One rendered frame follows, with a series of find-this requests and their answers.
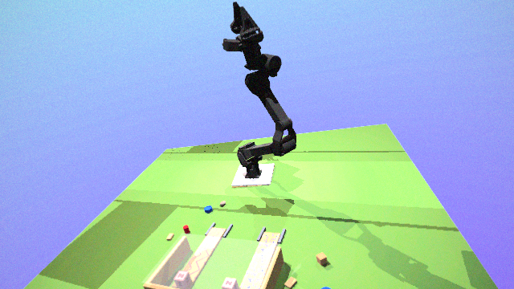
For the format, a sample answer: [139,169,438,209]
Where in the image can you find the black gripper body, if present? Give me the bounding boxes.
[230,23,264,56]

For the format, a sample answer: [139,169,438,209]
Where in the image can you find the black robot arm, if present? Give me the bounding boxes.
[222,37,296,178]

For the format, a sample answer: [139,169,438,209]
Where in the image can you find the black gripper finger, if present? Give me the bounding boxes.
[231,1,242,26]
[239,6,260,36]

